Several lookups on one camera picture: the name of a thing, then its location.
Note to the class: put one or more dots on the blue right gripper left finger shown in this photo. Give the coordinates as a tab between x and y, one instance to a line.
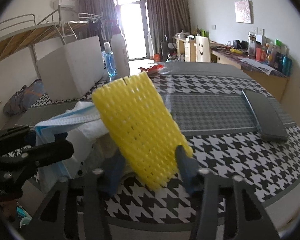
110	179

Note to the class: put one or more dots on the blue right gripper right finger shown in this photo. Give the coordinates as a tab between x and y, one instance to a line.
188	168

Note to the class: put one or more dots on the blue surgical face mask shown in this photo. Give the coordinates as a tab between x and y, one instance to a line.
66	123

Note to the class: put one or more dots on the white tissue paper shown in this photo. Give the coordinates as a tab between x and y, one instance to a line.
93	129

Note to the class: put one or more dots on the blue orange quilt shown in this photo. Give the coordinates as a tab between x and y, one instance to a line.
23	99

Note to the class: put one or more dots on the houndstooth table cloth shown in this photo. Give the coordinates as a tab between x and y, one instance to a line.
206	102

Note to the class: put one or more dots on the dark grey smartphone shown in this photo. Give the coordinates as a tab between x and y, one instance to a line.
268	123

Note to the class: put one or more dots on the blue liquid spray bottle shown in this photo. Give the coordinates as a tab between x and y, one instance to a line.
110	62

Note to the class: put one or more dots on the white styrofoam box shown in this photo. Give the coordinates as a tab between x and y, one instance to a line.
70	71

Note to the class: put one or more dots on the red snack wrapper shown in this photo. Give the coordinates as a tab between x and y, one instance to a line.
151	70

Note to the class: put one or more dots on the white pump lotion bottle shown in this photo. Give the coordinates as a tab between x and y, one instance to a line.
119	48

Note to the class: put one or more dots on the wooden smiley face chair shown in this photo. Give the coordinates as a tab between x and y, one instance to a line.
203	51

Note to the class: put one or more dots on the metal bunk bed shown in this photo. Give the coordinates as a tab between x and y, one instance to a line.
62	23

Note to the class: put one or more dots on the orange box on floor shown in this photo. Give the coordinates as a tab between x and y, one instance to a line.
156	57

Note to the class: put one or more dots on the wooden desk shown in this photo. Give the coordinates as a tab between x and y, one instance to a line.
272	80

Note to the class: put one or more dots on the teal bottles on desk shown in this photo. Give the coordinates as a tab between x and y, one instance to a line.
283	64

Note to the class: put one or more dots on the white air conditioner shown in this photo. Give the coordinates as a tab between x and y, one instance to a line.
63	4

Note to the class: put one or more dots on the brown right curtain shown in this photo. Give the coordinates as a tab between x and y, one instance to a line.
167	18

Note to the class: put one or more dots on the brown curtain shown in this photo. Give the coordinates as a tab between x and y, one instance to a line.
167	18
103	27

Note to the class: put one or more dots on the brown left curtain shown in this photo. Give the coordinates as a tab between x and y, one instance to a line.
103	27

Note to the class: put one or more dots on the pink wall picture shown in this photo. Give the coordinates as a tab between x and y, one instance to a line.
243	12

